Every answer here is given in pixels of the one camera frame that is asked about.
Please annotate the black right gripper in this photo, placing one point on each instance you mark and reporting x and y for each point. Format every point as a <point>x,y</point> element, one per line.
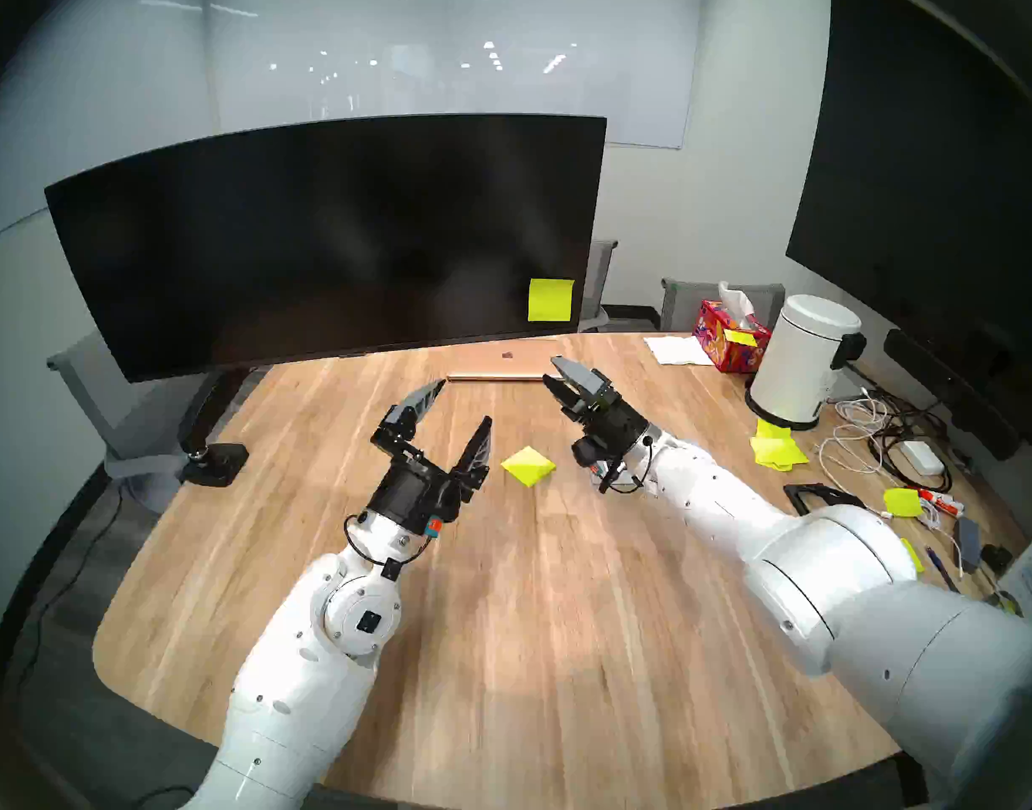
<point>617,424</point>

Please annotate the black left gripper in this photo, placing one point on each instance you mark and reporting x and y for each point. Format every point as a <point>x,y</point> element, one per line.
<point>414,496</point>

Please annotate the single yellow sticky note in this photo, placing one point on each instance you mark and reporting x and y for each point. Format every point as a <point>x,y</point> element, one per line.
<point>550,299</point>

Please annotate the yellow sticky note pad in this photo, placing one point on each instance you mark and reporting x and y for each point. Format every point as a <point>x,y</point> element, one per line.
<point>528,467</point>

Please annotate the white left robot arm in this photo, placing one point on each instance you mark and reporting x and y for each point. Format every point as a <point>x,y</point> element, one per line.
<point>313,648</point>

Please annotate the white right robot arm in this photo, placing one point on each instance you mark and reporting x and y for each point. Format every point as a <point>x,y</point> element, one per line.
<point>819,547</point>

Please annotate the small yellow sticky note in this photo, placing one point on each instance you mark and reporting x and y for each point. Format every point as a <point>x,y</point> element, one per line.
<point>739,337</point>

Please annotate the loose yellow sticky note pile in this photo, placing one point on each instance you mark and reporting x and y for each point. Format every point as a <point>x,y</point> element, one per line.
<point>777,451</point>

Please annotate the curved black monitor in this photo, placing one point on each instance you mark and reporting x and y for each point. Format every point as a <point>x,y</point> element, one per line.
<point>330,243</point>

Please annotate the crumpled yellow sticky note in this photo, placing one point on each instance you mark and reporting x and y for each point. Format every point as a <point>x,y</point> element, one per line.
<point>902,503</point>

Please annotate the flat yellow sticky note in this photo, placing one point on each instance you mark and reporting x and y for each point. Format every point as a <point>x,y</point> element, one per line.
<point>912,555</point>

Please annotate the rose gold laptop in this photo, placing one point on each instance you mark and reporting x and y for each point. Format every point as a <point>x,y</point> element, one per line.
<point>507,361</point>

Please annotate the grey mesh office chair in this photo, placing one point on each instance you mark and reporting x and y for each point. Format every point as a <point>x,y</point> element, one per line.
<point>86,386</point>
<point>600,281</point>
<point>684,306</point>

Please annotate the white paper napkin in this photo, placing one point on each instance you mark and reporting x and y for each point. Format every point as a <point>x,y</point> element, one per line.
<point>678,351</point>

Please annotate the colourful floral tissue box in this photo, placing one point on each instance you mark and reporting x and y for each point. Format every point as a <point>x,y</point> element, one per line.
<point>727,348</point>

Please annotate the white tissue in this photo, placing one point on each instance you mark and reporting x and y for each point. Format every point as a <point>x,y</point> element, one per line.
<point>735,300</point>

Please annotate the white cylindrical trash bin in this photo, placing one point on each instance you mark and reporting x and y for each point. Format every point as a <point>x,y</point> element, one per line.
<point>798,365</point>

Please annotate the white box device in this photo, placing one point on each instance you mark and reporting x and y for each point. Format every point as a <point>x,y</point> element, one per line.
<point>849,385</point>

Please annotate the white power adapter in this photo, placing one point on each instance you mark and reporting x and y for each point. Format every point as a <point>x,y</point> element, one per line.
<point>922,456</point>

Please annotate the red white marker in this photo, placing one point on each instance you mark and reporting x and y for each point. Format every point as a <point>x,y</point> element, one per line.
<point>937,501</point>

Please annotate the blue pen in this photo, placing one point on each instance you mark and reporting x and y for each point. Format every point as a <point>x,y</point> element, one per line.
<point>942,568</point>

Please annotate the grey rectangular block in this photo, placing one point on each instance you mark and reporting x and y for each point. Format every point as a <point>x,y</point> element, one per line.
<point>968,545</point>

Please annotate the small black clip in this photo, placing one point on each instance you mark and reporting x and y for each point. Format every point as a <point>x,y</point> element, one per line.
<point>996,558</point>

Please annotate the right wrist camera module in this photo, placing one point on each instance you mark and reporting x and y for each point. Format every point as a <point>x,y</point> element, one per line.
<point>585,456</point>

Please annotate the black frame stand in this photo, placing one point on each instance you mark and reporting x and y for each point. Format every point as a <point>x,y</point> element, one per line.
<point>811,492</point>

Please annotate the glass wall whiteboard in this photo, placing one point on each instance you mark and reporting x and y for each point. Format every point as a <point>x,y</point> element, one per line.
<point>414,49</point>

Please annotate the large black wall television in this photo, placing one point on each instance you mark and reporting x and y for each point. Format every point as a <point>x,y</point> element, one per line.
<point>937,184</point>

